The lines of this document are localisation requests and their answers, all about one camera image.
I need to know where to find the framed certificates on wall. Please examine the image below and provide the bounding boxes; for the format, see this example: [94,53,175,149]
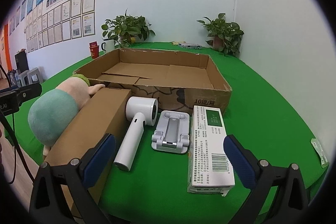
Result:
[24,0,96,53]

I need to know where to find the large open cardboard tray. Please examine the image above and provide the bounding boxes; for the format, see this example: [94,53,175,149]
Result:
[76,48,232,114]

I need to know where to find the small packet at table edge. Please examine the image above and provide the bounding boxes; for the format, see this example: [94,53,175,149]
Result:
[310,138,329,168]

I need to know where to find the red cup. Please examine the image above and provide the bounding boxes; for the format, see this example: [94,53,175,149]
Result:
[89,42,99,59]

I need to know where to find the white enamel mug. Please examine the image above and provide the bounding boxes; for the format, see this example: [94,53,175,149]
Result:
[101,40,115,53]

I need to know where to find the pig plush toy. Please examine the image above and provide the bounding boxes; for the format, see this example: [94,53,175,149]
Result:
[27,74,105,157]

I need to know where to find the potted green plant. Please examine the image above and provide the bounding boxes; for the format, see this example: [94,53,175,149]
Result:
[101,11,156,48]
[197,12,244,58]

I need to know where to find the white folding phone stand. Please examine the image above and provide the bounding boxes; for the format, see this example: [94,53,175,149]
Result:
[151,110,190,154]

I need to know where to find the grey plastic stool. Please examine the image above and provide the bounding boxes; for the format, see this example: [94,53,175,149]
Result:
[18,68,44,86]

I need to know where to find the black cabinet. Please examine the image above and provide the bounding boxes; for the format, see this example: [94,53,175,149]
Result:
[14,49,29,74]

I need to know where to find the white green medicine box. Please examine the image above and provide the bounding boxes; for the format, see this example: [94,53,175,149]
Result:
[187,106,235,197]

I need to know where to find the white handheld hair dryer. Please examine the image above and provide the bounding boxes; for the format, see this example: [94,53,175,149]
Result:
[114,96,158,172]

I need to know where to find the black cable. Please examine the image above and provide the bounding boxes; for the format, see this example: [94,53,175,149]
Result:
[0,63,36,185]

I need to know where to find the long brown cardboard box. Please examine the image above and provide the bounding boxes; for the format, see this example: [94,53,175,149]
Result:
[43,87,132,214]

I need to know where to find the left potted green plant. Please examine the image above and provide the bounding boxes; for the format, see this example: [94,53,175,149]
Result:
[101,11,156,48]

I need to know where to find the right potted green plant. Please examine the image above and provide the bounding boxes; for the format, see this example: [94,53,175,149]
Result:
[197,12,244,58]

